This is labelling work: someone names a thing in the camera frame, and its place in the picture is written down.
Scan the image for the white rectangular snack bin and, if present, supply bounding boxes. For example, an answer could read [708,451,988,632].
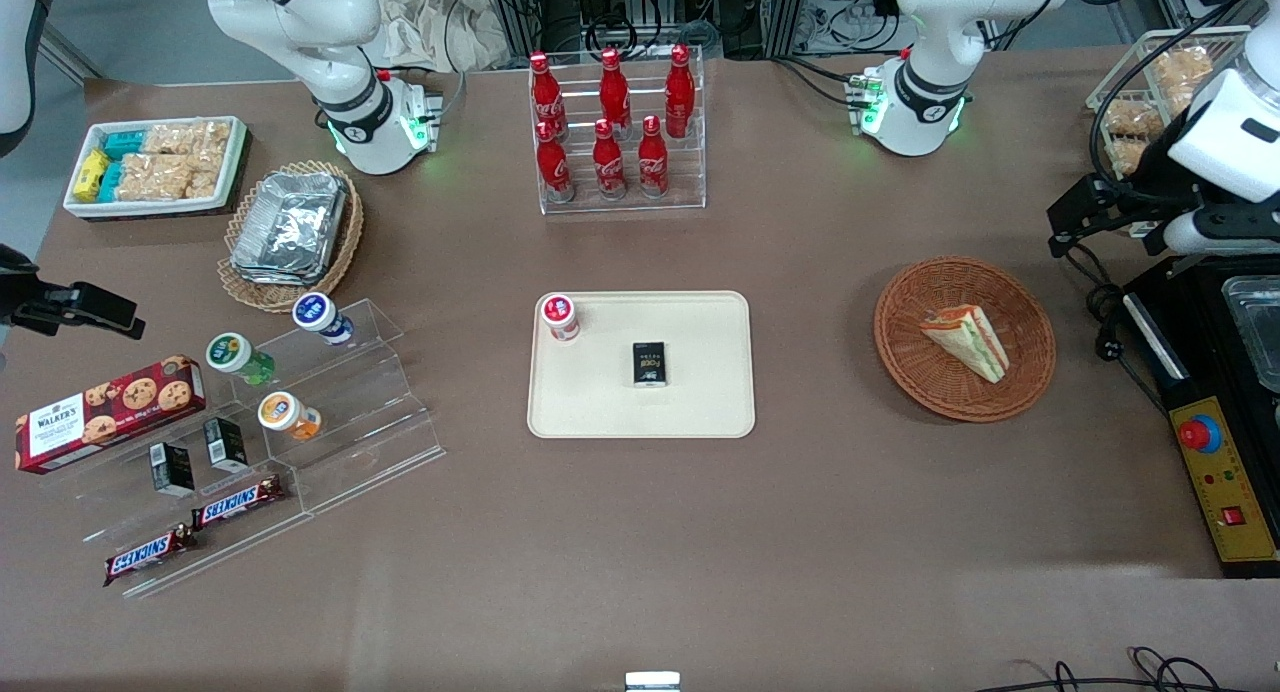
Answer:
[62,115,249,220]

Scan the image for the stack of foil trays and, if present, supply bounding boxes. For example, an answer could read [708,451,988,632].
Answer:
[229,170,350,288]

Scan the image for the clear acrylic stepped display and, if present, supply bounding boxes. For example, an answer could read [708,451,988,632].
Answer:
[40,297,446,601]

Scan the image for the Snickers chocolate bar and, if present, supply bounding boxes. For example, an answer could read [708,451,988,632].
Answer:
[190,475,289,530]
[102,527,199,588]

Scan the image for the red Walkers cookie box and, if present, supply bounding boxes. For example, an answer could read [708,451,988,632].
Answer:
[14,355,208,476]

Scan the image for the blue label gum bottle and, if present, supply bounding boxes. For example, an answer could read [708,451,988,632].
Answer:
[292,292,355,347]

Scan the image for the green label gum bottle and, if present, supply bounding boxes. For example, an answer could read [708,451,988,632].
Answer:
[205,332,277,387]

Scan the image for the small black box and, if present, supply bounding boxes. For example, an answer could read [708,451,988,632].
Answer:
[149,442,197,499]
[631,342,670,388]
[202,417,252,474]

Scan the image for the wrapped triangular sandwich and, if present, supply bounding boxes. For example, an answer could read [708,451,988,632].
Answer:
[919,304,1010,385]

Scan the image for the black cable bundle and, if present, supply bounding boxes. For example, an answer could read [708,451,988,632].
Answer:
[972,646,1280,692]

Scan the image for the orange label gum bottle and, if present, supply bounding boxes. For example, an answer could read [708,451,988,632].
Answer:
[257,390,324,444]

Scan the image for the clear acrylic bottle rack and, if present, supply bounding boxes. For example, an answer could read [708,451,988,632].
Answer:
[528,46,707,216]

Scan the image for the round brown wicker basket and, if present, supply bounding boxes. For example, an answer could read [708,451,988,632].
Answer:
[873,256,1058,424]

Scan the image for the crumpled beige paper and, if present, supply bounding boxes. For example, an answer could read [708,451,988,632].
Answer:
[374,0,513,74]

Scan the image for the clear rice cracker pack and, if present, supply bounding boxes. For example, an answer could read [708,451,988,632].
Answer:
[140,121,232,155]
[115,152,197,202]
[186,148,228,199]

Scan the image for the red cola bottle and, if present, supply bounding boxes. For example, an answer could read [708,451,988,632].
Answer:
[591,118,629,202]
[598,47,634,135]
[536,120,577,205]
[664,43,697,140]
[637,115,670,199]
[529,52,568,141]

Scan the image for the black yellow control box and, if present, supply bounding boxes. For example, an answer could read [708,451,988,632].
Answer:
[1120,256,1280,581]

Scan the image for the aluminium frame with cables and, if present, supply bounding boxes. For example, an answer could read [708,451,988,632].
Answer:
[478,0,906,61]

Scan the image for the clear plastic container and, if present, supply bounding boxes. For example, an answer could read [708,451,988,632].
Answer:
[1221,275,1280,394]

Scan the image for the beige plastic tray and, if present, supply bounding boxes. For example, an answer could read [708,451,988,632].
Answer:
[527,290,757,440]

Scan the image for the white wire basket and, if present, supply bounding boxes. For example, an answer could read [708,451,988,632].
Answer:
[1085,26,1257,239]

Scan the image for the yellow snack packet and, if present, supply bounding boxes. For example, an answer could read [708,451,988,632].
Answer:
[74,149,112,204]

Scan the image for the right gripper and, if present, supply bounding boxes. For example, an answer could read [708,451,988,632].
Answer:
[0,246,147,339]

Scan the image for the clear bagged snack pack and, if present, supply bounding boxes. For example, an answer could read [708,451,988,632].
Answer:
[1150,47,1214,111]
[1104,100,1167,140]
[1107,137,1153,179]

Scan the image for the oval wicker basket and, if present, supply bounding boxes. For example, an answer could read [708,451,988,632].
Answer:
[217,160,366,315]

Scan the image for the red label gum bottle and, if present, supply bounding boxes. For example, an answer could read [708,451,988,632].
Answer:
[540,292,583,344]

